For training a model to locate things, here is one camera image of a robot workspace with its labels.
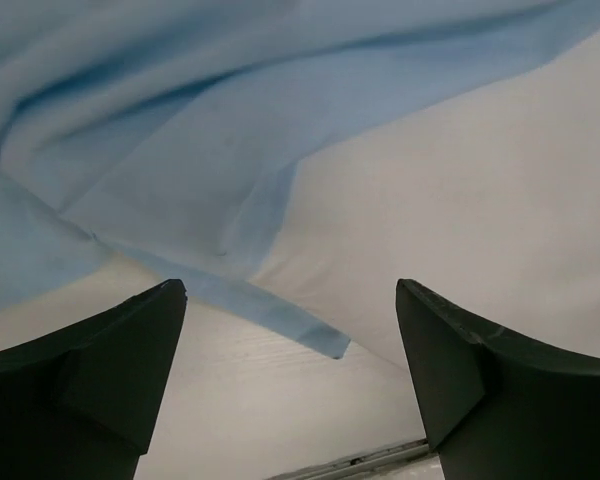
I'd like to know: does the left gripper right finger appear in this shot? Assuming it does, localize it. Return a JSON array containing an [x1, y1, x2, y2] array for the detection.
[[395, 280, 600, 480]]

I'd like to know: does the light blue pillowcase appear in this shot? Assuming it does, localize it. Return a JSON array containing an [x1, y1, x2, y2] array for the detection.
[[0, 1, 600, 359]]

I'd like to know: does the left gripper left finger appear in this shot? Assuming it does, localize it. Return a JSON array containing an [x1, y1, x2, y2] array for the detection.
[[0, 279, 187, 479]]

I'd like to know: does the white pillow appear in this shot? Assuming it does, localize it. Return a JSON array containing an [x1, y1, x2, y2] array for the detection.
[[252, 31, 600, 368]]

